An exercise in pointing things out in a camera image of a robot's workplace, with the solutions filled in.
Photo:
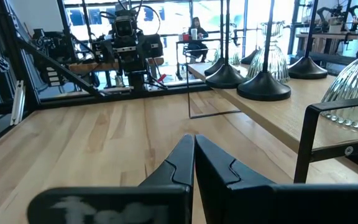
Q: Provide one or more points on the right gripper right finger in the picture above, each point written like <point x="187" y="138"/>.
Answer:
<point x="213" y="174"/>

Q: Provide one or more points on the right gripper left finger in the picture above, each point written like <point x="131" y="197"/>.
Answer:
<point x="179" y="168"/>

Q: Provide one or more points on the tall black candlestick holder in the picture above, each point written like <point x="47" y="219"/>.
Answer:
<point x="249" y="59"/>
<point x="306" y="70"/>
<point x="210" y="70"/>

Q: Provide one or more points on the medium black candlestick holder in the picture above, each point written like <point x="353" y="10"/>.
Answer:
<point x="225" y="79"/>

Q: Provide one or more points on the short black candlestick holder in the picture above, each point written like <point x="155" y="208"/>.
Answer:
<point x="263" y="88"/>

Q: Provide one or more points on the ribbed glass candle holder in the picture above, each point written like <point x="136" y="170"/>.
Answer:
<point x="277" y="62"/>
<point x="234" y="57"/>
<point x="353" y="84"/>

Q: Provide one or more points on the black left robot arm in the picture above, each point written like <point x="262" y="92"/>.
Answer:
<point x="137" y="82"/>

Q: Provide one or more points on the red cup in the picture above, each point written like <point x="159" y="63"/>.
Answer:
<point x="186" y="37"/>

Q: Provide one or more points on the white cup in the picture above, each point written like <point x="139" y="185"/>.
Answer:
<point x="194" y="33"/>

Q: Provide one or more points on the person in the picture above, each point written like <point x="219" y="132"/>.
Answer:
<point x="197" y="32"/>

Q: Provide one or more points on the wooden shelf riser black legs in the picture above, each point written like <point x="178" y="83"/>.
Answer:
<point x="275" y="115"/>

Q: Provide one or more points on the wooden workbench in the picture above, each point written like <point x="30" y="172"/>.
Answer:
<point x="325" y="39"/>

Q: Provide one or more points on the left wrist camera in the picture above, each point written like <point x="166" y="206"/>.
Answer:
<point x="124" y="28"/>

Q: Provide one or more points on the silver frame bracket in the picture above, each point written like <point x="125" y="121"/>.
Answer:
<point x="18" y="102"/>

